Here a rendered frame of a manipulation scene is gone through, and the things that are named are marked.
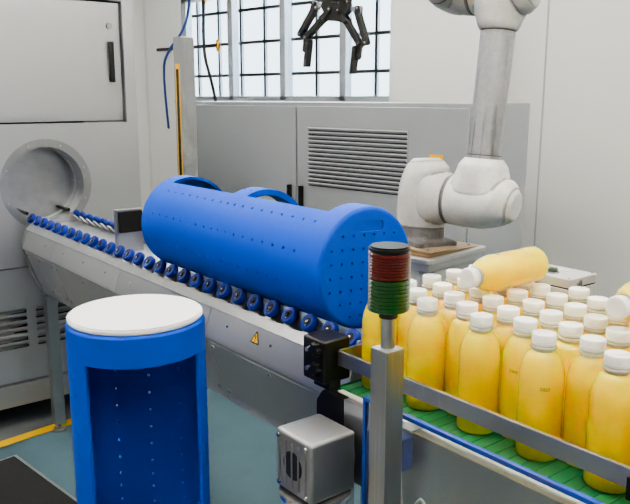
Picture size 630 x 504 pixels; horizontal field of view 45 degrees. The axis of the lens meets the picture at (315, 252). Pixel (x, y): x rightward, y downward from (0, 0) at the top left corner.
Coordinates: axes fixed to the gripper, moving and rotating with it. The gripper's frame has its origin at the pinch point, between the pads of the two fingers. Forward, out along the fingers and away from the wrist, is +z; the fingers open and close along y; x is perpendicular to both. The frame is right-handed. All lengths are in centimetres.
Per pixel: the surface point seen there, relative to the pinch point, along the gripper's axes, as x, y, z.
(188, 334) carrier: -65, 9, 52
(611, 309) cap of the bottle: -54, 84, 28
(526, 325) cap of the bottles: -57, 72, 34
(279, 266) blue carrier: -35, 11, 44
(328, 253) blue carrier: -37, 24, 37
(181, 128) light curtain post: 57, -91, 35
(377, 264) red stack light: -81, 53, 22
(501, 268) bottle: -41, 62, 30
